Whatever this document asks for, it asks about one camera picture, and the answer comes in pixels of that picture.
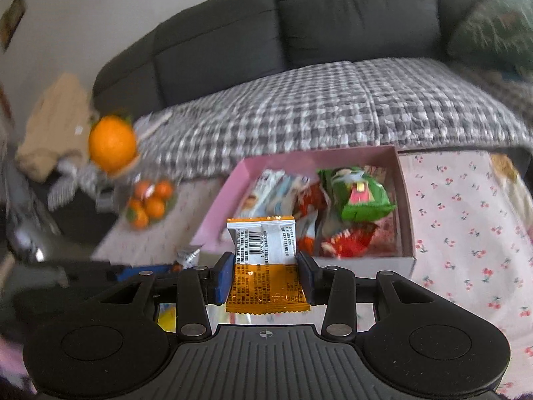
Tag brown cookie packet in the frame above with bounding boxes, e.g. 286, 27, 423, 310
363, 165, 387, 185

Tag red-white candy packet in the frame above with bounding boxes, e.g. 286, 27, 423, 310
293, 182, 328, 256

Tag red snack packet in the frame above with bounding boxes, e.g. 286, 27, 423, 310
321, 222, 378, 259

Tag large orange fruit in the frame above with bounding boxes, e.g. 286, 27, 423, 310
89, 116, 137, 174

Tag dark grey sofa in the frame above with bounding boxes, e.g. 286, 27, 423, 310
92, 0, 481, 117

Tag orange and white snack packet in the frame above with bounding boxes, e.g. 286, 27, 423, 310
226, 216, 310, 315

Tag blue-white snack packet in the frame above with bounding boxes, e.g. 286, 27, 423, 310
266, 174, 310, 216

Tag beige knitted garment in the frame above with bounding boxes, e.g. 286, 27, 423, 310
15, 72, 93, 182

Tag pink open cardboard box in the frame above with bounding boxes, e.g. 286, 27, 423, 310
189, 144, 417, 280

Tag white-blue snack bar packet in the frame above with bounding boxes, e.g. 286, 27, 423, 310
235, 169, 284, 219

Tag yellow snack packet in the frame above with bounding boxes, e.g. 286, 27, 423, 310
157, 303, 176, 333

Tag glass jar of small oranges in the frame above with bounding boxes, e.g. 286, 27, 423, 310
96, 166, 178, 230

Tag pink snack packet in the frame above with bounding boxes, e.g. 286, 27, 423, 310
367, 212, 401, 257

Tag green patterned cushion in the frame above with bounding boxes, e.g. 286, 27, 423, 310
447, 0, 532, 78

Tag grey checkered quilted blanket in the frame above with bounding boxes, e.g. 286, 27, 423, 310
136, 58, 532, 180

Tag green cartoon-girl snack packet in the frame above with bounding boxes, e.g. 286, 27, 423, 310
318, 166, 396, 222

